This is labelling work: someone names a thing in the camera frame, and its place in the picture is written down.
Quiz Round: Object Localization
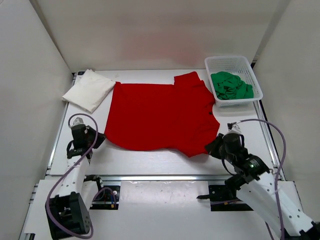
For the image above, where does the green t shirt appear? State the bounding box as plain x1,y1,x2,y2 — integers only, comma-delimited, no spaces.
210,71,254,100

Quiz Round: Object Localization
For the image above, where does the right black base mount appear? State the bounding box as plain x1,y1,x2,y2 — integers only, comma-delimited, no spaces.
196,181,253,212

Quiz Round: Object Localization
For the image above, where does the white t shirt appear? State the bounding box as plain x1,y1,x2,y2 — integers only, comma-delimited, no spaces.
62,69,116,114

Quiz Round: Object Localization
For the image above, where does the red t shirt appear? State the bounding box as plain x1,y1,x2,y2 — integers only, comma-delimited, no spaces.
104,71,220,157

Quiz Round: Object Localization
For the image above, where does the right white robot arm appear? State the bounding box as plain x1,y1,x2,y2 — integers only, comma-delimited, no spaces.
205,133,320,240

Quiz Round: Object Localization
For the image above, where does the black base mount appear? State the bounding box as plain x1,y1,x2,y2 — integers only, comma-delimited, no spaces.
196,181,253,212
85,175,121,211

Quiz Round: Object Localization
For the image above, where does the white plastic basket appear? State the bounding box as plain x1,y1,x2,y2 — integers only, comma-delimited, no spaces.
204,55,263,107

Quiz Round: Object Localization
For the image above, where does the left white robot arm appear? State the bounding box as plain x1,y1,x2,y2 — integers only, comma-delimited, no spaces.
45,123,106,240

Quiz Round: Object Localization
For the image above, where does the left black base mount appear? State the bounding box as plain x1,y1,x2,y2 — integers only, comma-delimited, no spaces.
85,175,121,211

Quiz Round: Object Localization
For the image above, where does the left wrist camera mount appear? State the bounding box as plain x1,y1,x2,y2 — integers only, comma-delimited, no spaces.
69,116,86,131

